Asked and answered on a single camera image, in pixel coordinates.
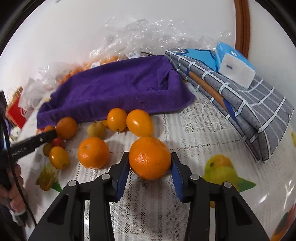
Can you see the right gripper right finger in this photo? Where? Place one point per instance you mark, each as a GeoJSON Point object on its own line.
{"type": "Point", "coordinates": [180, 174]}

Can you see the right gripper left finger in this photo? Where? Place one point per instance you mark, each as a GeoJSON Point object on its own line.
{"type": "Point", "coordinates": [119, 174]}

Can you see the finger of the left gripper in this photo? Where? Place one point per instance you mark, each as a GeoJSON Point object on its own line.
{"type": "Point", "coordinates": [29, 145]}

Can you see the medium orange mandarin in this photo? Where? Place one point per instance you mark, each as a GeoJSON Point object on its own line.
{"type": "Point", "coordinates": [93, 153]}

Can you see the large orange mandarin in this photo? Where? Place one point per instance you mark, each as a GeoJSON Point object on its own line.
{"type": "Point", "coordinates": [149, 158]}

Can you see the small orange kumquat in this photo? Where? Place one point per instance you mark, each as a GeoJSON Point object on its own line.
{"type": "Point", "coordinates": [59, 158]}

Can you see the yellow green small fruit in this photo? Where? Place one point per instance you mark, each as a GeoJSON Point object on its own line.
{"type": "Point", "coordinates": [96, 129]}

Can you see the oval orange kumquat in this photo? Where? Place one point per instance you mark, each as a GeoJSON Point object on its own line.
{"type": "Point", "coordinates": [140, 123]}

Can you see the round orange kumquat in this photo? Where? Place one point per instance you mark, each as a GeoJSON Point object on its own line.
{"type": "Point", "coordinates": [116, 120]}

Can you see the person's left hand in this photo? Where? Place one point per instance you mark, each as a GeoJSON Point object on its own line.
{"type": "Point", "coordinates": [16, 203]}

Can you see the small yellowish fruit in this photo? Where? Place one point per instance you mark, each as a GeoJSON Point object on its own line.
{"type": "Point", "coordinates": [46, 149]}

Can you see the red paper gift bag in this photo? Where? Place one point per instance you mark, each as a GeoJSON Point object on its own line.
{"type": "Point", "coordinates": [13, 111]}

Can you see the small red fruit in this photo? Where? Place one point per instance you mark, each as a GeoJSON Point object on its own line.
{"type": "Point", "coordinates": [58, 142]}

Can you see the white translucent plastic bag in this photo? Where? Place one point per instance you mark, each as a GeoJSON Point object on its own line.
{"type": "Point", "coordinates": [36, 88]}

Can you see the purple towel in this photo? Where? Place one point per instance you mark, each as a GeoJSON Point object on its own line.
{"type": "Point", "coordinates": [147, 83]}

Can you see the grey checked folded cushion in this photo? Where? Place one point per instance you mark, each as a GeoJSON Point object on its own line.
{"type": "Point", "coordinates": [260, 114]}

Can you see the blue white tissue pack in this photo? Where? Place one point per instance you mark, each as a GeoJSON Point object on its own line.
{"type": "Point", "coordinates": [233, 65]}

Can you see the clear plastic bag of oranges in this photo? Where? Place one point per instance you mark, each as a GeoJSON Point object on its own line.
{"type": "Point", "coordinates": [139, 38]}

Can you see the brown wooden door frame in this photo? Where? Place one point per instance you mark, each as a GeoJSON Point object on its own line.
{"type": "Point", "coordinates": [242, 15]}

